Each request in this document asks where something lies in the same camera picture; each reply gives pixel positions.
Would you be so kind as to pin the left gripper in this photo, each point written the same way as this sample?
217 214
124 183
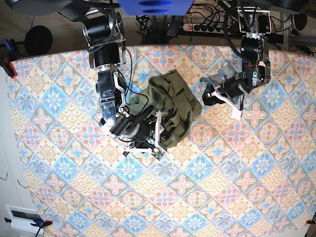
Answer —
231 92

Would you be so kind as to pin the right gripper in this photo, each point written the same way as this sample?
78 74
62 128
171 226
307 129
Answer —
142 133

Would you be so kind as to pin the green t-shirt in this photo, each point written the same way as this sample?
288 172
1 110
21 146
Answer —
169 93

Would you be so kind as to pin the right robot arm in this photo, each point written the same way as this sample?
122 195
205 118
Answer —
105 38

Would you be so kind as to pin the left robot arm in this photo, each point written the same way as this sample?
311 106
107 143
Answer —
255 24

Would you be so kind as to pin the white power strip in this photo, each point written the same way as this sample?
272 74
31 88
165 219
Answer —
205 28

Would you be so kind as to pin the patterned tablecloth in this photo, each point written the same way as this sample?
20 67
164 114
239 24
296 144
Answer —
228 178

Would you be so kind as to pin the blue orange clamp bottom left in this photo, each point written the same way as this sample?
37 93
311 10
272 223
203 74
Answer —
40 223

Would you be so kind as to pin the blue orange clamp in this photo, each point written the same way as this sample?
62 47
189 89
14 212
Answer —
40 223
6 62

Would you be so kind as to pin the black round stool base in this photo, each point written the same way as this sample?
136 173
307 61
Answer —
38 40

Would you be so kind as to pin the orange clamp bottom right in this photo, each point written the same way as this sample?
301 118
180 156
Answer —
310 222

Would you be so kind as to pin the blue orange clamp top left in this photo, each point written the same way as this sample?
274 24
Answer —
6 62

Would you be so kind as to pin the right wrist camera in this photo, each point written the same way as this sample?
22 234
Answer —
158 153

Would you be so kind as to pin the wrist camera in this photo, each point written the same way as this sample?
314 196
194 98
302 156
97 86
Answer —
236 114
158 153

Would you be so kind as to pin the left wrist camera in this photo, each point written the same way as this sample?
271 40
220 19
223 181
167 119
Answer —
236 114

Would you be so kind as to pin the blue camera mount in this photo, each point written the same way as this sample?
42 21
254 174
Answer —
155 7

